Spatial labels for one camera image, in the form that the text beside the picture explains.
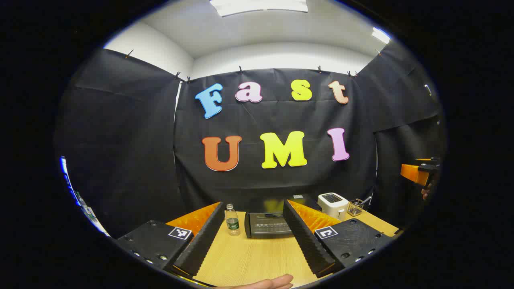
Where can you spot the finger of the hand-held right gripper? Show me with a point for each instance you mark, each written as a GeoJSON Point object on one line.
{"type": "Point", "coordinates": [413, 172]}

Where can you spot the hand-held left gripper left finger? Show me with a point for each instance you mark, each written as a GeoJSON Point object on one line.
{"type": "Point", "coordinates": [204, 241]}

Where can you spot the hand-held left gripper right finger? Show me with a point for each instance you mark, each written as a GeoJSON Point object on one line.
{"type": "Point", "coordinates": [307, 241]}

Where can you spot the black electric oven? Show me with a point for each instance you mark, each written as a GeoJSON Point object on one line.
{"type": "Point", "coordinates": [265, 224]}

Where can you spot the clear plastic water bottle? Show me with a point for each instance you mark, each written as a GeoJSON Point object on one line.
{"type": "Point", "coordinates": [232, 222]}

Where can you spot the white toaster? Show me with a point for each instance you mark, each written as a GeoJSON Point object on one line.
{"type": "Point", "coordinates": [332, 204]}

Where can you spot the metal spoon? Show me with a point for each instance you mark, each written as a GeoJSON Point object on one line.
{"type": "Point", "coordinates": [364, 200]}

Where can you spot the ceiling light panel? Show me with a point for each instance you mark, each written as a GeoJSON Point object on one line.
{"type": "Point", "coordinates": [261, 5]}
{"type": "Point", "coordinates": [380, 35]}

